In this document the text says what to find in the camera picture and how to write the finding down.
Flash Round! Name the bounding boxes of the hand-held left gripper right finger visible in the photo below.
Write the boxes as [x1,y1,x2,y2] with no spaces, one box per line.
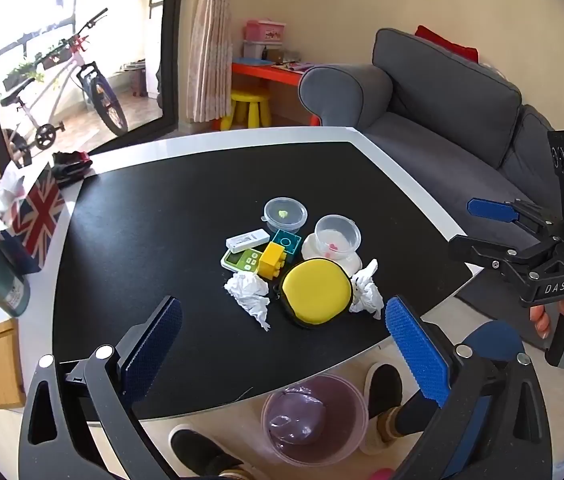
[386,296,555,480]

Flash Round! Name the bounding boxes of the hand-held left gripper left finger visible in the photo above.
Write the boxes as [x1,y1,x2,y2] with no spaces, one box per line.
[17,296,185,480]

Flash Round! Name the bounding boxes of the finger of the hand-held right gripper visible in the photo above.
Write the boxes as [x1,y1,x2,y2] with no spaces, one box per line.
[449,234,564,282]
[466,198,563,237]

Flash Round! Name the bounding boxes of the purple translucent waste bin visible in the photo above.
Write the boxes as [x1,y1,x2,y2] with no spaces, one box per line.
[260,373,369,467]

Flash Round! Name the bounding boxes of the teal building block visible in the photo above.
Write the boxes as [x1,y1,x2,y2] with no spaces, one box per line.
[268,229,304,264]

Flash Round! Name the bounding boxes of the clear round lidded container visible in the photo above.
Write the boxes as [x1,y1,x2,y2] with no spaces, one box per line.
[263,197,308,234]

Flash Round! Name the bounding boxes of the black slipper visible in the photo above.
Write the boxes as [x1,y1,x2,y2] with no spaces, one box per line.
[364,362,405,457]
[169,423,245,480]

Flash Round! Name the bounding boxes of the crumpled white tissue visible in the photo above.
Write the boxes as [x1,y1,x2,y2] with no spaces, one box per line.
[349,258,385,321]
[224,272,272,332]

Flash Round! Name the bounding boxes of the grey sofa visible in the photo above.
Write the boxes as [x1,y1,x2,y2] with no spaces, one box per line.
[298,27,564,231]

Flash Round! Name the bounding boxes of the white round dish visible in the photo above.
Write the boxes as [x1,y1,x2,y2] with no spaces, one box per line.
[301,235,365,274]

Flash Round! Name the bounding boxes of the black table mat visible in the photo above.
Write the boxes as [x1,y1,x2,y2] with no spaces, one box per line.
[52,141,473,420]

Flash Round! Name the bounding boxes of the green calculator toy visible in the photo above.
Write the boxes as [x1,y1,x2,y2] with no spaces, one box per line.
[220,248,263,276]

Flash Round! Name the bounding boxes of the yellow round zip case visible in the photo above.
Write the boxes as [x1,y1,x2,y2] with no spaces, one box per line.
[279,258,356,330]

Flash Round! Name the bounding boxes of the white rectangular device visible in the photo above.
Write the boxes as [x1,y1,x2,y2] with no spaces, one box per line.
[225,228,269,254]

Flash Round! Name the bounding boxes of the clear plastic cup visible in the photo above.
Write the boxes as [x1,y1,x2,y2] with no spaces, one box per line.
[314,214,362,260]

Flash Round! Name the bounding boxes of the yellow building block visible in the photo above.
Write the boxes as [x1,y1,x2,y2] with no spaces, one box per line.
[256,242,288,281]

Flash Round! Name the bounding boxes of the wooden box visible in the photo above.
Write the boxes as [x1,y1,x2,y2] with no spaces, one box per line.
[0,317,27,409]

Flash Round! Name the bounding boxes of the red cushion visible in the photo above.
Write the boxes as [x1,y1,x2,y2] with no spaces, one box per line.
[415,25,479,63]

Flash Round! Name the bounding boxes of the flag print tissue box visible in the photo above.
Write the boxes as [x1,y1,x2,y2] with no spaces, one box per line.
[0,164,66,274]

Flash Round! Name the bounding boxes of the black and red gloves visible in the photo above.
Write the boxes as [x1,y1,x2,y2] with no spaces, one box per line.
[50,150,94,187]

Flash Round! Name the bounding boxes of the yellow stool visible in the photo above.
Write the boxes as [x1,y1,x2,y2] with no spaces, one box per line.
[220,89,273,131]

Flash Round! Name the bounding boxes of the orange desk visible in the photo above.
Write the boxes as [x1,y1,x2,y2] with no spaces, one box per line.
[232,59,323,127]

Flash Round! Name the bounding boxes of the brown plant pot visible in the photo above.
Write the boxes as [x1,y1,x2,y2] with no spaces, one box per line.
[129,66,149,99]

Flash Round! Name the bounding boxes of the white bicycle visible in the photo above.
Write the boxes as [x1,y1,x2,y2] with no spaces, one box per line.
[0,7,129,211]

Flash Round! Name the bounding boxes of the clear storage box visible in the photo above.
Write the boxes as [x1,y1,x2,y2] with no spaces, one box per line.
[242,40,283,61]

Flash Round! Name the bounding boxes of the pink storage box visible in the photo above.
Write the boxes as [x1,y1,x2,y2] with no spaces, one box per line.
[245,20,288,44]

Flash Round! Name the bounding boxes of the beige curtain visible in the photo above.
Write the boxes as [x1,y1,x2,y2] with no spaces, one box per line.
[186,0,235,133]

